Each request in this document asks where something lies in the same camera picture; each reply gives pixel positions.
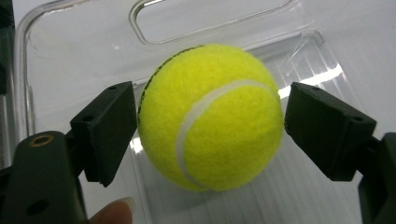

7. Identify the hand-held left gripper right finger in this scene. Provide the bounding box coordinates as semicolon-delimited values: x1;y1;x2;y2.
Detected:
283;81;378;182

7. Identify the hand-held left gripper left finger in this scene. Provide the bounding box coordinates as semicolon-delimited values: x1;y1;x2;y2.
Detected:
66;81;138;188

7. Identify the clear plastic container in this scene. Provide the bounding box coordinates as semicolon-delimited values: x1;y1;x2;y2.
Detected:
13;0;396;224

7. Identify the yellow tennis ball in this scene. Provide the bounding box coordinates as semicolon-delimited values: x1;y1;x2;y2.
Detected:
137;43;285;192

